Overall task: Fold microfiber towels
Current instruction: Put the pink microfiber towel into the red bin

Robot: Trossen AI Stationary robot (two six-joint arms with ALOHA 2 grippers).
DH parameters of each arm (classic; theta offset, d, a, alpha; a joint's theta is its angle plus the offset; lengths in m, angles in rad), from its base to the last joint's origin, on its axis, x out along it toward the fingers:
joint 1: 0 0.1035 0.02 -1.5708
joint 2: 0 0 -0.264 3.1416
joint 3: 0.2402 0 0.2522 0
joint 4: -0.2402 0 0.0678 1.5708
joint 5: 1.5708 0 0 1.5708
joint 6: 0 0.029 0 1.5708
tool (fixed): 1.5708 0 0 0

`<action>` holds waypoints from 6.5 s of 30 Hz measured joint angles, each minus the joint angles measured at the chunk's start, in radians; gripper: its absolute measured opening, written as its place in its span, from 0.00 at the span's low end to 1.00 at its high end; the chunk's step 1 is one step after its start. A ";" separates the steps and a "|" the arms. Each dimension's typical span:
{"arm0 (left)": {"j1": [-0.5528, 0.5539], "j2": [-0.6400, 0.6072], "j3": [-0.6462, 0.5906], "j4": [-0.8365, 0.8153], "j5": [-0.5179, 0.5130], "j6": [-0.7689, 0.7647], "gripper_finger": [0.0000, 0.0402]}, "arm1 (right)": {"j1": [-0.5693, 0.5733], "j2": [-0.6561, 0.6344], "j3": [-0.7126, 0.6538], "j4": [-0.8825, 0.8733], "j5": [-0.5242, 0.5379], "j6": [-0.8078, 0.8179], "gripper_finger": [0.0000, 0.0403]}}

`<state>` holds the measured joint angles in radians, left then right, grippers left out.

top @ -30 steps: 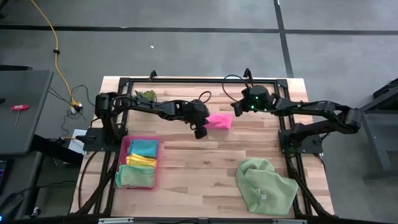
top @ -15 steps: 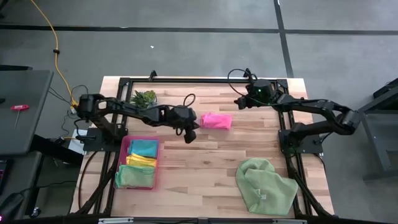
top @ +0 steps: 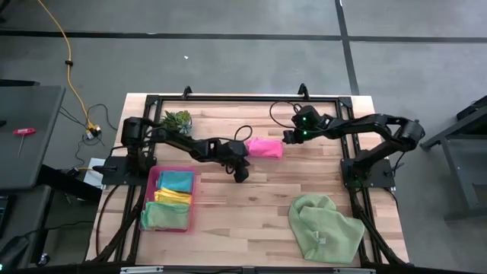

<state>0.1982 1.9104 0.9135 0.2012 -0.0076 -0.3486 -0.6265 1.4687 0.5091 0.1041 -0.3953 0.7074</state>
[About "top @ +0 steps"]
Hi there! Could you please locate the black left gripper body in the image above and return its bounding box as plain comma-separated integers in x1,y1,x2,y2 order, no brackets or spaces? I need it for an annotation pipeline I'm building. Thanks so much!
218,139,250,168

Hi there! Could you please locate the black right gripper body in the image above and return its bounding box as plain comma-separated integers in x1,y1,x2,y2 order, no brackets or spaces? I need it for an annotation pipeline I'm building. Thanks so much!
291,105,330,142

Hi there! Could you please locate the pink microfiber towel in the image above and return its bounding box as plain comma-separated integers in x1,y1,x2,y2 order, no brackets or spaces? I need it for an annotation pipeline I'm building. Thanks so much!
245,137,285,160

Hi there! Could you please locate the blue microfiber towel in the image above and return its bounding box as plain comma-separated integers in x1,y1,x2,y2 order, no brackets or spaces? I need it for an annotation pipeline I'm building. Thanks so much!
157,170,195,194

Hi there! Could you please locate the yellow microfiber towel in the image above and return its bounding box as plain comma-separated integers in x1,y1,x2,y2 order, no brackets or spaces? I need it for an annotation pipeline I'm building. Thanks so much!
154,187,193,206

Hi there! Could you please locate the pink translucent plastic tray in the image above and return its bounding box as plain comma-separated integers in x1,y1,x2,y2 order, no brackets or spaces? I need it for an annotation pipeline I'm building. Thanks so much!
138,165,197,233

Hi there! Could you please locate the green microfiber towel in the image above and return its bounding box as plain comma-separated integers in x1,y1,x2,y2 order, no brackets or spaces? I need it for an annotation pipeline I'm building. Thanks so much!
288,193,366,265
140,200,190,231

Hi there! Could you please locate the potted succulent plant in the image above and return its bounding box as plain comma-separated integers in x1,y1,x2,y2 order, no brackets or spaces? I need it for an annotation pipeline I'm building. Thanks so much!
159,109,193,135

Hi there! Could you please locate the yellow power plug connector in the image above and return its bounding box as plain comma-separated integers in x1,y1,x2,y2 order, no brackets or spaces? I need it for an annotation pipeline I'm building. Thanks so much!
84,122,103,141

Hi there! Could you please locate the white paper sheet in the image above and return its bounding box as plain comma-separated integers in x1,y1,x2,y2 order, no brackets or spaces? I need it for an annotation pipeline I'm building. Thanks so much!
82,157,108,190

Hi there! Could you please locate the grey metal stand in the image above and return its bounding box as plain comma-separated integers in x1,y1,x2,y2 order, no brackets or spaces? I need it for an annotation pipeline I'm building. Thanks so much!
420,94,487,222

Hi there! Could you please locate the black angled bar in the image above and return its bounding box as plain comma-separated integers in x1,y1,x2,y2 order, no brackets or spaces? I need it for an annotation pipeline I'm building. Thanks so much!
36,164,103,202

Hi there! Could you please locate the grey side table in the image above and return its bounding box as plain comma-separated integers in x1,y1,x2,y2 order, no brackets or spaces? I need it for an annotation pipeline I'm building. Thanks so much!
0,85,67,191

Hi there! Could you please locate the black desk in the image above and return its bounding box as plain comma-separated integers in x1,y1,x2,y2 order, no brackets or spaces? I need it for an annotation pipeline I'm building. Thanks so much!
0,184,53,267

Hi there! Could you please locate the black computer mouse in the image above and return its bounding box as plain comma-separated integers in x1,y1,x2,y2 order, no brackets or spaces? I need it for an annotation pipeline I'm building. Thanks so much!
0,234,30,272

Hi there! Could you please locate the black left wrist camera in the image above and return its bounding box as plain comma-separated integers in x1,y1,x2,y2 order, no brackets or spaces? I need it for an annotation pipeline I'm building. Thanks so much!
231,165,251,183

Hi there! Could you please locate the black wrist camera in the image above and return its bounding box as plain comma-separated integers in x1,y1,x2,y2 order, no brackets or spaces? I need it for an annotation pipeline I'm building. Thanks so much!
282,129,305,145
231,165,251,183

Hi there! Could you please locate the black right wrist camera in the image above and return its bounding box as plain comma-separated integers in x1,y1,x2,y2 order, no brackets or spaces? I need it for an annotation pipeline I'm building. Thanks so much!
282,129,305,145

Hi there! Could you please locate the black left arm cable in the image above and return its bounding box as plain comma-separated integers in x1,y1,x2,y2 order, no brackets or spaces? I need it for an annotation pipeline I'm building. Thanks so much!
234,125,254,142

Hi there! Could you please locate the black metal table frame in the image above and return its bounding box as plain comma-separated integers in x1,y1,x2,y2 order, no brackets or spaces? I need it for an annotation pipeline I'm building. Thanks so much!
85,83,410,267

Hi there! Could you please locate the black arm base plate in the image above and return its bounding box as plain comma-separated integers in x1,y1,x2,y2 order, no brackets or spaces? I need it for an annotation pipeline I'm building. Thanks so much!
340,158,396,190
93,155,158,186

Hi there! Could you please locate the silver metal bracket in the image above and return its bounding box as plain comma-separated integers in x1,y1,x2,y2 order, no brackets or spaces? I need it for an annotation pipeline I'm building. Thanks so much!
333,267,377,274
120,266,164,274

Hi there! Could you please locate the yellow extension cable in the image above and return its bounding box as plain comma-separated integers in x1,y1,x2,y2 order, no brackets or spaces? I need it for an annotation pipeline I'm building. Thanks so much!
37,0,100,132

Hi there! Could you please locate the red T-handle hex key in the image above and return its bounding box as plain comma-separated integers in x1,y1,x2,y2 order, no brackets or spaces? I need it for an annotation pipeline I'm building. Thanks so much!
12,127,37,159

